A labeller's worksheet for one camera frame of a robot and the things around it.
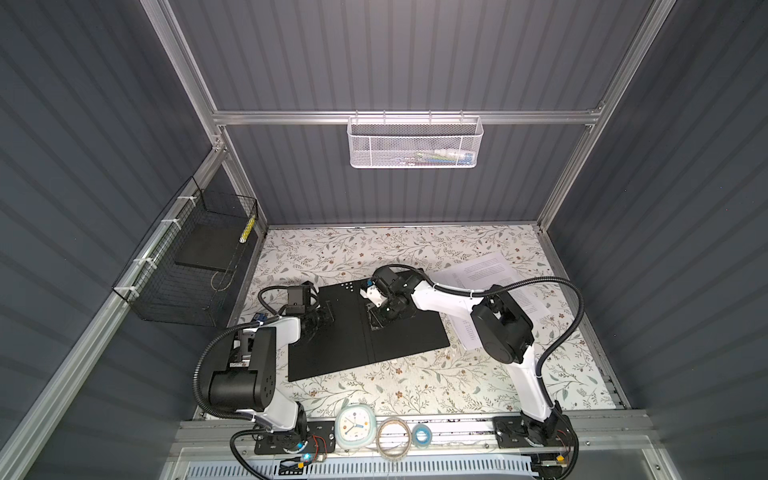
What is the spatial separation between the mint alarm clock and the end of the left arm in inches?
8.9

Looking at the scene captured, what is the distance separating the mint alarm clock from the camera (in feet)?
2.37

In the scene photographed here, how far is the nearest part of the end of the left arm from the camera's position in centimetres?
72
